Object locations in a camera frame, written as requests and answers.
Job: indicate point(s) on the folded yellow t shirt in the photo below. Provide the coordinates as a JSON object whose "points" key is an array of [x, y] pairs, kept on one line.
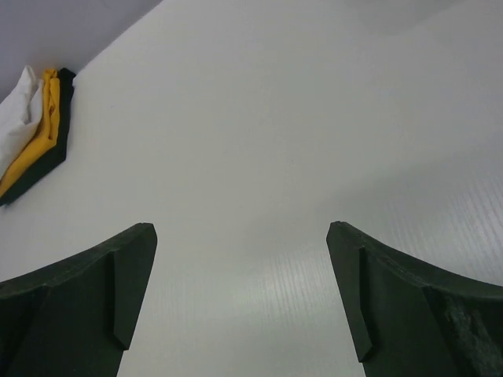
{"points": [[45, 136]]}

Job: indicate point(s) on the folded black t shirt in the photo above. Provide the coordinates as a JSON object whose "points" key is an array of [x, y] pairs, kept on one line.
{"points": [[56, 155]]}

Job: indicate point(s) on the folded white t shirt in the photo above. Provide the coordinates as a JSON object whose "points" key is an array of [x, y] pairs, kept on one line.
{"points": [[21, 113]]}

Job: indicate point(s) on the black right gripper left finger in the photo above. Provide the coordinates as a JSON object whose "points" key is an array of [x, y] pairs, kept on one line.
{"points": [[77, 317]]}

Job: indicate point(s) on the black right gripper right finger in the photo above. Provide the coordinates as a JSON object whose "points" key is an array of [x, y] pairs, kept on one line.
{"points": [[408, 317]]}

